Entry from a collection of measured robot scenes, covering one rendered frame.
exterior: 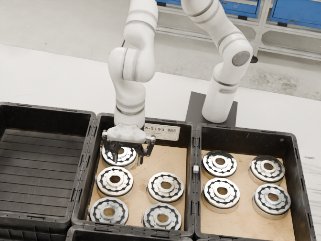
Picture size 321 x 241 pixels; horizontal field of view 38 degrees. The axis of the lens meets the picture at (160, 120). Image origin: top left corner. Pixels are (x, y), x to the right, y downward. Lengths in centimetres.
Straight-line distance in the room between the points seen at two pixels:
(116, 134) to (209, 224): 39
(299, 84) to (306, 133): 144
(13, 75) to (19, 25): 162
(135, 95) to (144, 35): 13
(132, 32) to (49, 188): 54
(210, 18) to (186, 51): 201
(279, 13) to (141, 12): 216
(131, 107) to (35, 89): 84
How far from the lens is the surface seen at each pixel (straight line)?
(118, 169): 136
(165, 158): 144
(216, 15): 134
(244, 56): 146
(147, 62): 101
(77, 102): 181
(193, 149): 134
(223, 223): 133
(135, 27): 106
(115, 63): 102
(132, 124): 112
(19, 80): 193
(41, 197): 135
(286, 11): 318
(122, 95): 107
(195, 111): 166
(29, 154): 146
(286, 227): 137
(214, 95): 156
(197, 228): 118
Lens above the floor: 190
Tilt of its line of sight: 43 degrees down
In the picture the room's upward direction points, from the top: 7 degrees clockwise
